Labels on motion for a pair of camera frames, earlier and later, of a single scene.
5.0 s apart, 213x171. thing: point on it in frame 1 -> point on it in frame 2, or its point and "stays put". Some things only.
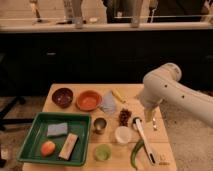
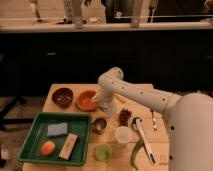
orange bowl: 88,100 stays put
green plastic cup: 103,152 stays put
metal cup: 99,125 stays put
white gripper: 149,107 -> 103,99
